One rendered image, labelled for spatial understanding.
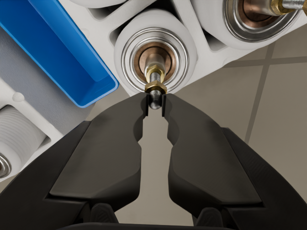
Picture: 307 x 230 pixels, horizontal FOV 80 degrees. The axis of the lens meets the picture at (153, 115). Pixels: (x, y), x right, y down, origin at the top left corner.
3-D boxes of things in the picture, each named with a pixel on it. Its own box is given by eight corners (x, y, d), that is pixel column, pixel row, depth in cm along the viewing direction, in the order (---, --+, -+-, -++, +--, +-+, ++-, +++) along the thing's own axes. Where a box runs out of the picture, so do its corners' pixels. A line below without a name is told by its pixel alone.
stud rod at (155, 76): (159, 73, 20) (161, 111, 13) (149, 72, 19) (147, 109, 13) (160, 64, 19) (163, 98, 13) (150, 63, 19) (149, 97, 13)
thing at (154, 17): (131, 59, 38) (115, 99, 23) (129, 5, 33) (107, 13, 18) (177, 60, 39) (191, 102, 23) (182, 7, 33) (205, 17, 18)
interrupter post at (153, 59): (144, 72, 22) (142, 83, 19) (144, 51, 20) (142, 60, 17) (164, 73, 22) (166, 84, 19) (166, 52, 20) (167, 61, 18)
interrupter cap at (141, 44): (123, 91, 23) (122, 94, 22) (119, 24, 19) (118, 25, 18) (184, 93, 23) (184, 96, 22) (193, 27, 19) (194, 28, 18)
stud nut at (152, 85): (164, 102, 15) (164, 108, 15) (143, 101, 15) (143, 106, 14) (167, 81, 14) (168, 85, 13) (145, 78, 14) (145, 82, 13)
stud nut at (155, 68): (162, 84, 18) (162, 87, 18) (145, 82, 18) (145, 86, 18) (165, 65, 17) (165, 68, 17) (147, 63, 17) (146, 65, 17)
